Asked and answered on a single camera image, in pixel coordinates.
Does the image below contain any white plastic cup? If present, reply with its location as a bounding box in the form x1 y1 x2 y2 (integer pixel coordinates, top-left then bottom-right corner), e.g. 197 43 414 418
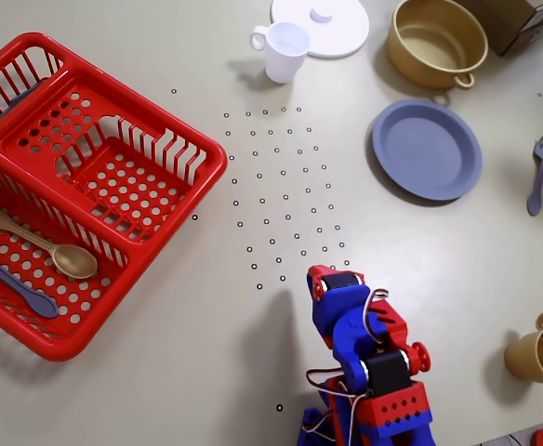
248 21 311 85

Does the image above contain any brown cardboard box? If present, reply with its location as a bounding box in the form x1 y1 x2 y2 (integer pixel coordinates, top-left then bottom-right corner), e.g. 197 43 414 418
457 0 543 58

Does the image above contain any gripper servo cable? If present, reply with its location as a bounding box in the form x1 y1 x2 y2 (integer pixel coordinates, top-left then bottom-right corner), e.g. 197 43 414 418
362 287 390 348

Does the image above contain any beige plastic spoon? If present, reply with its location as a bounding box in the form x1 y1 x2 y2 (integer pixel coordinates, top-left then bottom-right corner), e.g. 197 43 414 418
0 208 99 280

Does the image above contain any grey plastic plate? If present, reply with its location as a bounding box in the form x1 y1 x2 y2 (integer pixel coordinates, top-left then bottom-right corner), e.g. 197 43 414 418
371 98 483 202

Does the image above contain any white round plate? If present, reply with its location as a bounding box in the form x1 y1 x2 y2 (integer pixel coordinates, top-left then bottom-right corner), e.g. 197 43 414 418
270 0 371 59

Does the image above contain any arm servo cable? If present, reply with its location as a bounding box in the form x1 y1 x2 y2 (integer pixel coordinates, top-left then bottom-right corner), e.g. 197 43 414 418
306 369 375 446

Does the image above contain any grey plastic cutlery piece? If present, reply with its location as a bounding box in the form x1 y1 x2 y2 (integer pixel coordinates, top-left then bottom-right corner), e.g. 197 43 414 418
6 81 46 116

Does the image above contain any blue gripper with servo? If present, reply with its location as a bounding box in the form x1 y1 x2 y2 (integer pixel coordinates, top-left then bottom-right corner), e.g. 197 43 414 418
306 266 379 387

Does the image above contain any beige plastic mug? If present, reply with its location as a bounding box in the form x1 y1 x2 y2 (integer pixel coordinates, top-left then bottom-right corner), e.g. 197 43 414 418
503 309 543 385

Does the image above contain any gold plastic pot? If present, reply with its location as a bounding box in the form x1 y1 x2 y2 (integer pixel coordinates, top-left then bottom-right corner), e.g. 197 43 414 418
386 0 490 108

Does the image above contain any red plastic dish rack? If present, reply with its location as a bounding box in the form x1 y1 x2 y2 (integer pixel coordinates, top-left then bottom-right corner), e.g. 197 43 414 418
0 31 230 362

